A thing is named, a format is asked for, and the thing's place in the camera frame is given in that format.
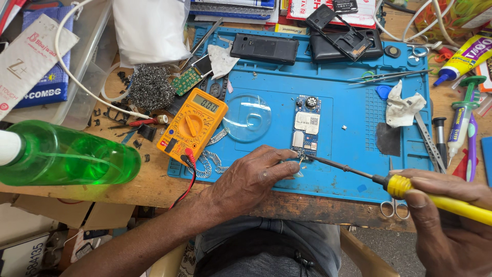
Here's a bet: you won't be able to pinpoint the person's left hand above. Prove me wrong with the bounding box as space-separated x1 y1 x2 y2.
204 145 302 227

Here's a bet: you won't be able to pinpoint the blue printed packet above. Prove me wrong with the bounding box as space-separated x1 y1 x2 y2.
15 6 75 109

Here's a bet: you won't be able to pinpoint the white printed packet strip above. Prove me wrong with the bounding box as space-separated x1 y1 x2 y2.
0 14 80 121

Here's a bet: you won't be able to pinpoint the dirty white cloth scrap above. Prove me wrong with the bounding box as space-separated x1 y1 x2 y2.
385 80 427 128

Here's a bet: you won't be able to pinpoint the black mobile phone body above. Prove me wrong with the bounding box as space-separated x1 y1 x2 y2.
310 30 384 64

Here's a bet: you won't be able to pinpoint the small silver scissors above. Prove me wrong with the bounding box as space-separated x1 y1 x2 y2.
407 35 430 62

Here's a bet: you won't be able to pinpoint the clear plastic storage box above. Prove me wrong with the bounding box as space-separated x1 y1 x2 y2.
0 0 118 131

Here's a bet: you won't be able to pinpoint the green capped flux syringe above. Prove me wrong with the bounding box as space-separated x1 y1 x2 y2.
447 76 487 167

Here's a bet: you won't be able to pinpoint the white plastic bag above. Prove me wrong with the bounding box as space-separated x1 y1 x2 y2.
112 0 192 68

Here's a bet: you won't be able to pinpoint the red and white carton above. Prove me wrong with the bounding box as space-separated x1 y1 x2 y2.
287 0 377 30

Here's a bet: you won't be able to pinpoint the blue silicone repair mat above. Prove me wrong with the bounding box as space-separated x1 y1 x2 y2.
167 26 436 204

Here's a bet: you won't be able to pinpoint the blue flat case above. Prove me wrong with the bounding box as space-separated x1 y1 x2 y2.
480 136 492 176

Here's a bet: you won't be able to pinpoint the grey steel wool ball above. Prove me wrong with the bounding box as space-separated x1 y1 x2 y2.
129 65 177 112

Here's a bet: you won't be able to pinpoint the white number plate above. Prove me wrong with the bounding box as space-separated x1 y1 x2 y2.
0 232 51 277

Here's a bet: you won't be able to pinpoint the scattered black plastic scraps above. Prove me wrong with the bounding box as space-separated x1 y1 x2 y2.
88 70 158 163

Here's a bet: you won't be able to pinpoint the dark grey sponge pad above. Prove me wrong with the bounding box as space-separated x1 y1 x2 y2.
375 122 401 157

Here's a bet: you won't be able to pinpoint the yellow glue tube blue nozzle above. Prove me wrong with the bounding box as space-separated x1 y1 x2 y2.
434 33 492 87

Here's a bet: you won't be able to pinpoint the black phone back cover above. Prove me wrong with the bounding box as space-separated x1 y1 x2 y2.
230 33 300 65

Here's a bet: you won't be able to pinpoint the green plastic bottle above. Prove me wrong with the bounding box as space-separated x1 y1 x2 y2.
0 120 142 187

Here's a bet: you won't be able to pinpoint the bag of coloured rubber bands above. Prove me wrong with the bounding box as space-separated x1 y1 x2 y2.
414 0 492 39

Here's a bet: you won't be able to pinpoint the black multimeter lead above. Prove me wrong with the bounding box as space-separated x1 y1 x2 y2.
179 154 197 172

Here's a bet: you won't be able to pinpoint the yellow labelled strip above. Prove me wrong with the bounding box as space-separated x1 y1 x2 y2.
274 23 308 35

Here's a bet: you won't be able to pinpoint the clear round magnifier lens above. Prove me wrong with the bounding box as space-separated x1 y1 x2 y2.
222 93 272 142

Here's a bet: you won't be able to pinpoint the crumpled white tissue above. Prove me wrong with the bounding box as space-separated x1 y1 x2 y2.
208 43 240 80

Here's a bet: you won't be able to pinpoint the blue phone circuit board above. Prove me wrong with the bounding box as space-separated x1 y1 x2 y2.
291 95 322 159

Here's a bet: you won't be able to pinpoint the black handled screwdriver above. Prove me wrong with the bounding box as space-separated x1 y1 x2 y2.
432 117 449 168

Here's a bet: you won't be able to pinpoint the coiled solder wire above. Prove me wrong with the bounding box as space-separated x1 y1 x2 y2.
194 128 231 179

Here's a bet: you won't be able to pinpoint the white cable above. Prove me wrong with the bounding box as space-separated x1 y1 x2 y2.
55 0 151 120

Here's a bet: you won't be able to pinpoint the black phone battery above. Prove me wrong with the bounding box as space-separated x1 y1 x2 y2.
332 0 358 15

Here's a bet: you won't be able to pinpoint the red plastic tool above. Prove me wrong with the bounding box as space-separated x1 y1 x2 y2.
452 149 479 180

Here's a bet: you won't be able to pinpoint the green keypad board with screen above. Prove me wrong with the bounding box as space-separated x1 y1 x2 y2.
170 54 213 97

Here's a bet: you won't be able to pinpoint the broad steel tweezers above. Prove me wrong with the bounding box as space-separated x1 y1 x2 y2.
414 112 446 174

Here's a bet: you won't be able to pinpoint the stack of blue packets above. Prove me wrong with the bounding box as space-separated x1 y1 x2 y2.
189 0 277 21

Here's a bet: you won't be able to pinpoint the red probe with brass tip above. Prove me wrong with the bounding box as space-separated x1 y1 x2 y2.
129 115 169 127

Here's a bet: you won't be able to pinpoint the person's right hand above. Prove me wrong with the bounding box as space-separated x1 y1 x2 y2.
388 169 492 277

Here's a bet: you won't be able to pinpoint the yellow digital multimeter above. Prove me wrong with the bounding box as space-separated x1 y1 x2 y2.
157 88 229 166

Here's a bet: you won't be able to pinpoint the long steel blade tool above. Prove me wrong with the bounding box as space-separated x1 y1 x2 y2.
180 17 224 71

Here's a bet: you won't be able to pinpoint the yellow handled soldering iron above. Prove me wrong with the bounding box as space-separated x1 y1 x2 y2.
304 153 492 227

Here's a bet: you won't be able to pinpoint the steel scissors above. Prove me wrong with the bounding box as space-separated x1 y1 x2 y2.
381 158 410 220

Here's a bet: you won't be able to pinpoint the white charger cables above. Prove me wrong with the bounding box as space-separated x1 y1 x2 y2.
373 0 462 47

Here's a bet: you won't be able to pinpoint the brown cardboard box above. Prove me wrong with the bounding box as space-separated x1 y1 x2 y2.
0 192 136 231

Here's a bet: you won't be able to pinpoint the purple toothbrush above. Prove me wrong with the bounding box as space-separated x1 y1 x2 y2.
466 90 482 182

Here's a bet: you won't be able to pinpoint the slim silver tweezers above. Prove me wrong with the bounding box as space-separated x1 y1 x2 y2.
348 69 433 85

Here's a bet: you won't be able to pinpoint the black rubber keypad strip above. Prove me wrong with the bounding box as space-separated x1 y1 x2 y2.
199 73 230 102

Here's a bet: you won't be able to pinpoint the black phone frame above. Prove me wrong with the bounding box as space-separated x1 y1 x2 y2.
305 4 373 62

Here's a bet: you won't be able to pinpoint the red multimeter lead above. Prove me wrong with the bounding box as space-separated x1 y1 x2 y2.
169 148 197 210

